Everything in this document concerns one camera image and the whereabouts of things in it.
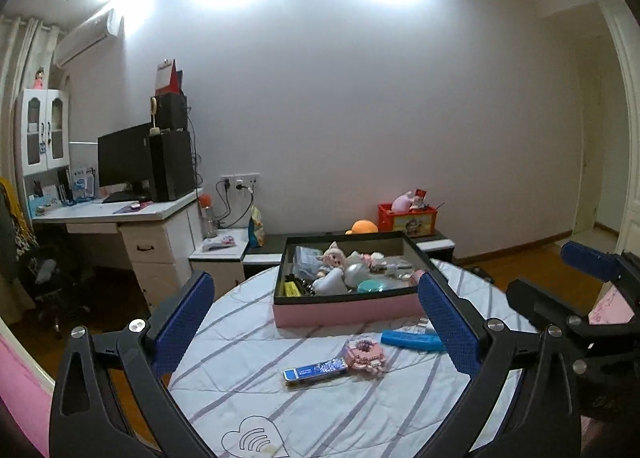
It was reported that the white plush toy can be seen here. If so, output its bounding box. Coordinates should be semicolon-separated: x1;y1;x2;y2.
312;251;371;296

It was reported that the white glass-door cabinet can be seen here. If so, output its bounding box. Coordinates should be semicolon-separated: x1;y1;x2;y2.
15;89;70;177

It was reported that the white side table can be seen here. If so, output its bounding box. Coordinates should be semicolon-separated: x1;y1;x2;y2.
189;229;248;301

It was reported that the black computer monitor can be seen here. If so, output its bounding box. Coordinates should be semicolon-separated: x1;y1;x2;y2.
98;123;151;203

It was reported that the chair with dark clothes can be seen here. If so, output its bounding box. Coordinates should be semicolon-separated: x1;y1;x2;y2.
1;177;62;340

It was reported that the orange cap water bottle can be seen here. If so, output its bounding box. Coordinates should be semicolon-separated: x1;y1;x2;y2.
198;193;218;239

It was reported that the low black white cabinet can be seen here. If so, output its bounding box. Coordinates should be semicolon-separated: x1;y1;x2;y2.
242;231;456;267

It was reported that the pink plush in crate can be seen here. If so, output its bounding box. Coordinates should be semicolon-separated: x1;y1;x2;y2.
390;191;413;214

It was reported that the pink doll on cabinet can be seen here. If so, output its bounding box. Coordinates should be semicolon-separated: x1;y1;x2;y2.
32;66;44;89

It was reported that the clear plastic packet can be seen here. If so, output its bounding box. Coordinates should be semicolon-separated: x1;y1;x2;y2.
293;245;322;280

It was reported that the small black speaker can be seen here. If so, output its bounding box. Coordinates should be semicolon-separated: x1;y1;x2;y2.
150;92;188;131

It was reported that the white desk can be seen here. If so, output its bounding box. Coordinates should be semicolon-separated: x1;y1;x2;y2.
32;190;203;311

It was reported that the yellow snack bag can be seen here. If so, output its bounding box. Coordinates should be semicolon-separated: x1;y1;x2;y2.
248;207;266;248

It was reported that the pink quilt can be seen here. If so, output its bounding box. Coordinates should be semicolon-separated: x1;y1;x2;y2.
1;320;55;457

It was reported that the blue patterned flat box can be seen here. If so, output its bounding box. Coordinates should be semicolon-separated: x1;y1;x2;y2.
282;357;348;386

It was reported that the white air conditioner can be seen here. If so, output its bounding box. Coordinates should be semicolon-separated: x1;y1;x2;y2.
53;8;122;69

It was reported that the pink black storage box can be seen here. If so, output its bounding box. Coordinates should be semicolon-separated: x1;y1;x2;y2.
272;231;454;328

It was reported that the blue plastic case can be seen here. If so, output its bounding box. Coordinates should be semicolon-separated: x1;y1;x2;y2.
381;330;446;353

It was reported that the large black speaker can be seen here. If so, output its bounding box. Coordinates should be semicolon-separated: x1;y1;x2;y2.
148;131;195;202

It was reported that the wall power strip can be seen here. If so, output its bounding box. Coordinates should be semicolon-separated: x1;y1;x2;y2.
220;173;259;190

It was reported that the red toy crate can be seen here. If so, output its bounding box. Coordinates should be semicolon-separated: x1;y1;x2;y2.
378;203;438;238

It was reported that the small baby doll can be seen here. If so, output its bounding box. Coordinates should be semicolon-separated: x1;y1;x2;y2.
317;241;346;277

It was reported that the orange plush toy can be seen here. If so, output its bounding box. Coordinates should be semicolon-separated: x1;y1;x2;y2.
345;219;378;235

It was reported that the red white calendar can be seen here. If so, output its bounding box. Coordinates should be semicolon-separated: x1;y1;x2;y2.
154;59;182;96

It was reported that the white striped tablecloth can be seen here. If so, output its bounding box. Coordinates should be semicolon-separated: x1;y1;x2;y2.
167;256;539;458

